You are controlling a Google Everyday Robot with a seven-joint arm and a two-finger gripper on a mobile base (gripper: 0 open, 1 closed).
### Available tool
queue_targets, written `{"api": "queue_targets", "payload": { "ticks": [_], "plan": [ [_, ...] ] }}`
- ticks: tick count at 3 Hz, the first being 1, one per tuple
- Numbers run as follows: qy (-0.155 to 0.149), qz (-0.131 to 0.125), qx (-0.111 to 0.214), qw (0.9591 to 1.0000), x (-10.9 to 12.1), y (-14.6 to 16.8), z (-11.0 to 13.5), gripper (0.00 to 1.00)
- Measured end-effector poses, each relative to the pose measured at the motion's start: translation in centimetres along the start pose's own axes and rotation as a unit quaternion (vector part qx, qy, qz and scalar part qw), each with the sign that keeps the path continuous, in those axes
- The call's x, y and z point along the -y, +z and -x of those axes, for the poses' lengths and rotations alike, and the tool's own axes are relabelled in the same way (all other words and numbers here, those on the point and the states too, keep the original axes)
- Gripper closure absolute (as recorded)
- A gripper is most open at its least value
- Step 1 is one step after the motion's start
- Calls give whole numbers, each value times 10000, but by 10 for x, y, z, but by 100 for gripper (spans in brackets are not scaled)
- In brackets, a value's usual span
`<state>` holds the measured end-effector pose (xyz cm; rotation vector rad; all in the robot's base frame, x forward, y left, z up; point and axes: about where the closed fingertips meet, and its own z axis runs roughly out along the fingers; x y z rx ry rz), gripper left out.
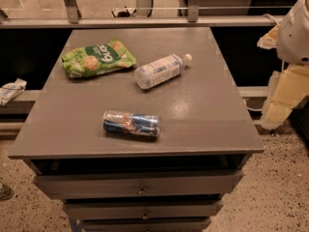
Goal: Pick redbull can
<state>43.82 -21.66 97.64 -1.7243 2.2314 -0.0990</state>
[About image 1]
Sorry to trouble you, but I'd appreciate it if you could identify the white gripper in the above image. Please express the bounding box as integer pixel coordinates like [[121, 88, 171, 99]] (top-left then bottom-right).
[[257, 0, 309, 130]]

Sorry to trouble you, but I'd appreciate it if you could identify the blue silver redbull can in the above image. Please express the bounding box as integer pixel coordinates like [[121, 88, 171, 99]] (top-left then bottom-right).
[[102, 110, 160, 137]]

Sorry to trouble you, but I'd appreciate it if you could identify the clear plastic water bottle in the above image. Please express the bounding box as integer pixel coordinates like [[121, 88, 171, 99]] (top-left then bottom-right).
[[134, 54, 193, 90]]

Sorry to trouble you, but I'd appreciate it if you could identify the grey metal railing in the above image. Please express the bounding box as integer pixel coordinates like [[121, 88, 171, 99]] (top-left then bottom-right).
[[0, 0, 283, 29]]

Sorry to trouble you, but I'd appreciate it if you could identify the top grey drawer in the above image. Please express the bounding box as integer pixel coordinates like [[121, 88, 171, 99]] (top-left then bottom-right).
[[34, 170, 243, 200]]

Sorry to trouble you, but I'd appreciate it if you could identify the grey drawer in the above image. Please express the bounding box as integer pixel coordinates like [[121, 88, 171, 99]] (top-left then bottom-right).
[[34, 170, 243, 200], [63, 200, 223, 220], [82, 217, 211, 232]]

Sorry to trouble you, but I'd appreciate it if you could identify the grey drawer cabinet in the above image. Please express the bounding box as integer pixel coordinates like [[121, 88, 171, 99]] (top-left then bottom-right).
[[8, 27, 266, 232]]

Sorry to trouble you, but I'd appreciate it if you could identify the green snack bag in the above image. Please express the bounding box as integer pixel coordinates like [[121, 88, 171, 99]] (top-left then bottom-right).
[[61, 38, 137, 78]]

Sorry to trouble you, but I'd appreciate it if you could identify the bottom grey drawer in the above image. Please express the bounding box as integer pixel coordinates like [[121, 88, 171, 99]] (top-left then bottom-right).
[[82, 217, 211, 232]]

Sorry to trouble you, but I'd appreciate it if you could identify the middle grey drawer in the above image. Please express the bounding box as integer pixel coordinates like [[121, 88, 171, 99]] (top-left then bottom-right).
[[63, 200, 223, 220]]

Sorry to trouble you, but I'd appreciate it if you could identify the white packet on ledge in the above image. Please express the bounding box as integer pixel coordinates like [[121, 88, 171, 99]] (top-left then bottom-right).
[[0, 78, 27, 105]]

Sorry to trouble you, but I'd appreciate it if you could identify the white cable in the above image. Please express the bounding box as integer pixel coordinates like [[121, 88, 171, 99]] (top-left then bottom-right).
[[243, 99, 265, 113]]

